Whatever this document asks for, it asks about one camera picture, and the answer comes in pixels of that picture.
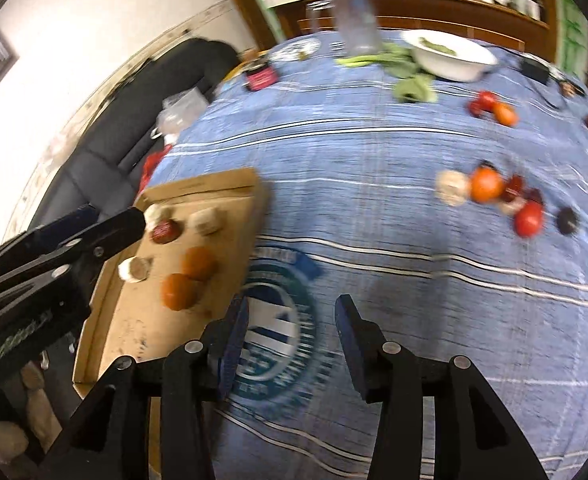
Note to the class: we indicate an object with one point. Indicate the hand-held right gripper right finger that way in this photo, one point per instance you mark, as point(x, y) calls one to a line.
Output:
point(350, 347)

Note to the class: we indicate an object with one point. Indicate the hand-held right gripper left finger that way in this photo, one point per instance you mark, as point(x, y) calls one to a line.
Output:
point(235, 345)

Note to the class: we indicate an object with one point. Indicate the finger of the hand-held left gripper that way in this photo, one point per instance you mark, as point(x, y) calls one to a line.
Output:
point(69, 222)
point(119, 232)

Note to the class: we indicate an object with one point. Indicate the small white garlic piece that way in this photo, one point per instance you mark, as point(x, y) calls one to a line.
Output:
point(152, 213)

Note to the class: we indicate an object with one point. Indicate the small red apple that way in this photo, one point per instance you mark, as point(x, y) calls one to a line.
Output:
point(164, 232)

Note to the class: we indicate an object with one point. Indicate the brown cardboard box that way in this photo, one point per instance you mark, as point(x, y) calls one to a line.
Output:
point(129, 330)

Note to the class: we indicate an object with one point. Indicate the white mushroom in tray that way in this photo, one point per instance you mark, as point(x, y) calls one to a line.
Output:
point(136, 269)

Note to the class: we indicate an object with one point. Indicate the red plastic bag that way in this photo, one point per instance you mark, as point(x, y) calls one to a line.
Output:
point(151, 166)

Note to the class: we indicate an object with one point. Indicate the black sofa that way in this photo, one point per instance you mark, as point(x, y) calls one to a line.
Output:
point(104, 145)

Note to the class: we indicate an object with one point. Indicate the beige ginger piece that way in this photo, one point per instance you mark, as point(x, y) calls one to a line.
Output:
point(452, 187)
point(207, 221)

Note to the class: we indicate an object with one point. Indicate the beige rounded object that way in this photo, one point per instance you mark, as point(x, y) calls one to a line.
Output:
point(1, 440)

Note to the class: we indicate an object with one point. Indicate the clear plastic bag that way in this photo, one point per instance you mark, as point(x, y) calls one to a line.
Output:
point(181, 110)

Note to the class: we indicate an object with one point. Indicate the blue striped tablecloth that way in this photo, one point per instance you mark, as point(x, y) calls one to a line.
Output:
point(373, 185)

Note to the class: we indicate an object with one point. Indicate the small beige garlic piece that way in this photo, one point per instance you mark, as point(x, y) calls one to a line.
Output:
point(508, 207)

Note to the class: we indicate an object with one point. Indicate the large orange mandarin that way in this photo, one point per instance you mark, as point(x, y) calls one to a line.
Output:
point(486, 185)

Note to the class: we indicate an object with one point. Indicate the large red tomato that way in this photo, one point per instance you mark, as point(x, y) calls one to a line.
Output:
point(529, 219)

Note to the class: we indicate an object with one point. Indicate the small red jujube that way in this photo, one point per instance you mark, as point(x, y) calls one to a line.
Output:
point(514, 186)

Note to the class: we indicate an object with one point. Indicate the dark purple fruit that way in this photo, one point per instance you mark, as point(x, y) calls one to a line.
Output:
point(568, 221)

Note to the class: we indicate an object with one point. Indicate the white patterned plate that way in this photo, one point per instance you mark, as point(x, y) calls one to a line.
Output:
point(296, 50)

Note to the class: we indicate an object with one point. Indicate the green leafy vegetable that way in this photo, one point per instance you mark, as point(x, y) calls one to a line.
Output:
point(411, 77)

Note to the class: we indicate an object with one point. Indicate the small orange fruit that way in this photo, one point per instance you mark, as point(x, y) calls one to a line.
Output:
point(505, 114)

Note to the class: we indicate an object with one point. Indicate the clear drinking glass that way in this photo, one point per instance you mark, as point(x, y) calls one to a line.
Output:
point(319, 16)

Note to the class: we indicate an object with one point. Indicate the white bowl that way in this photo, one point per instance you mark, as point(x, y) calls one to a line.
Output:
point(448, 57)

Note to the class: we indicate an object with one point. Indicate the clear plastic bottle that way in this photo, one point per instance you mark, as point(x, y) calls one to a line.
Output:
point(356, 20)

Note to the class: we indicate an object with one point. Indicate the black electronic device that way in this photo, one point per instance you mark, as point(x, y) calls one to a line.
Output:
point(536, 70)

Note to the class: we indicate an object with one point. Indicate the wooden cabinet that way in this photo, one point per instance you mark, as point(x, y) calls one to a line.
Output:
point(423, 7)

